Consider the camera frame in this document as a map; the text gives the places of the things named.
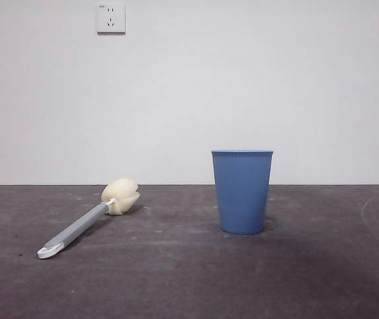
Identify blue ribbed plastic cup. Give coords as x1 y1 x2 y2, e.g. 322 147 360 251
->
211 150 275 235

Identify white wall power socket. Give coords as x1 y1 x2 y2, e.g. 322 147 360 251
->
96 2 126 35

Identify cream sponge cup brush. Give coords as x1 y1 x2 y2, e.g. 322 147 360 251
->
36 177 142 261

